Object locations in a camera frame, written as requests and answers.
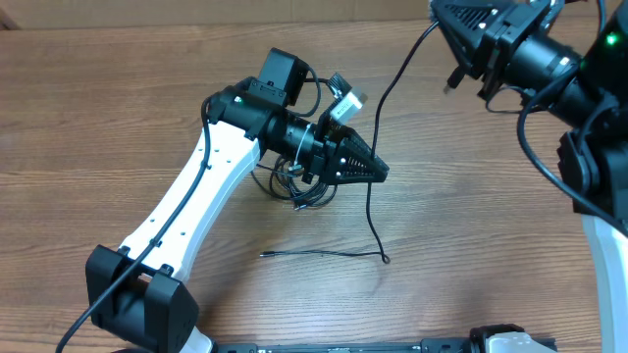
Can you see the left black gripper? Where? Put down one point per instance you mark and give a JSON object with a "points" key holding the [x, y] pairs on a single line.
{"points": [[329, 159]]}

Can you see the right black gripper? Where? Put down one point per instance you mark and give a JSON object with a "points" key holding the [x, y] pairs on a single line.
{"points": [[499, 39]]}

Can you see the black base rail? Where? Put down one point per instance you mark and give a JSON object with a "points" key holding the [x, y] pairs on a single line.
{"points": [[486, 339]]}

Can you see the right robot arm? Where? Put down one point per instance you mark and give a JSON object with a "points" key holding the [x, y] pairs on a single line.
{"points": [[589, 93]]}

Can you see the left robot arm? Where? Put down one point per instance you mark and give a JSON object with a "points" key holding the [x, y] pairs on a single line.
{"points": [[138, 291]]}

